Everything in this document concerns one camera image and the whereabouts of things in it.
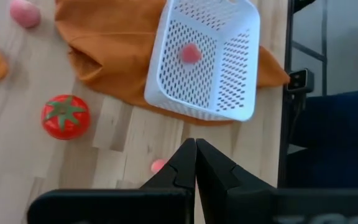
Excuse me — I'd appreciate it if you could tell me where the pink toy fruit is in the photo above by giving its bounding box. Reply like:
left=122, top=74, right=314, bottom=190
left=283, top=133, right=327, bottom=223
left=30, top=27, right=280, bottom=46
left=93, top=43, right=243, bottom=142
left=150, top=158, right=169, bottom=175

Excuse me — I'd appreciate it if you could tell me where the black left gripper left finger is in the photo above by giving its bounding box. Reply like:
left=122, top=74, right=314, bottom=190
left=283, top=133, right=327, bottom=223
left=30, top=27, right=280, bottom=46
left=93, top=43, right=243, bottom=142
left=140, top=138, right=197, bottom=224

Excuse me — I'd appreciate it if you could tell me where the pink toy peach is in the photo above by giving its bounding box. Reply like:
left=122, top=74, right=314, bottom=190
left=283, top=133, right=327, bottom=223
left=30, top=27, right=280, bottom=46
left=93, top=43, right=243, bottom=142
left=9, top=0, right=42, bottom=29
left=180, top=42, right=203, bottom=65

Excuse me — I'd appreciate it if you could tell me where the white perforated plastic basket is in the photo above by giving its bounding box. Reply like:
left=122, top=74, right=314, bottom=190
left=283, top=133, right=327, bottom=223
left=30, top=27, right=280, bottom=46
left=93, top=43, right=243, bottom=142
left=144, top=0, right=261, bottom=123

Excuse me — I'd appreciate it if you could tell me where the red toy tomato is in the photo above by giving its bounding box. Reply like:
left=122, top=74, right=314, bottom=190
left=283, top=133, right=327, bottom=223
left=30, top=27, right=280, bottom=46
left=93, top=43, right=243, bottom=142
left=40, top=94, right=91, bottom=141

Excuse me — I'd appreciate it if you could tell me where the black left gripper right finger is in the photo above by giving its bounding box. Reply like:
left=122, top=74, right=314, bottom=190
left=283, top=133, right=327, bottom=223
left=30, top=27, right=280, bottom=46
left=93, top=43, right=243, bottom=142
left=196, top=138, right=276, bottom=224

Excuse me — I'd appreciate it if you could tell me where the orange cloth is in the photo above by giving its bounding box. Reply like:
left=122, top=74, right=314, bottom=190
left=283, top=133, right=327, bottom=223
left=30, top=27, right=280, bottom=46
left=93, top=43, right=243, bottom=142
left=54, top=0, right=291, bottom=127

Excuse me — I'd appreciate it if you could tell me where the black metal table frame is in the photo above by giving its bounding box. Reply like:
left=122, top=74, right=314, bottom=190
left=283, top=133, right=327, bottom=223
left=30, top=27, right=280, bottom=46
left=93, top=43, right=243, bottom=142
left=277, top=0, right=316, bottom=189

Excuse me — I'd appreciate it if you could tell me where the black table-level camera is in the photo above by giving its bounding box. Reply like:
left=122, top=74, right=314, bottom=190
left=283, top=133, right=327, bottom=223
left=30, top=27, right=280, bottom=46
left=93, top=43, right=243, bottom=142
left=286, top=68, right=316, bottom=94

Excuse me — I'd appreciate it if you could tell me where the dark blue chair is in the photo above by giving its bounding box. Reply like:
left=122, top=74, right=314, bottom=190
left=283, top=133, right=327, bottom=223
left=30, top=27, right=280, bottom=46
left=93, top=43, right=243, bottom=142
left=287, top=89, right=358, bottom=189

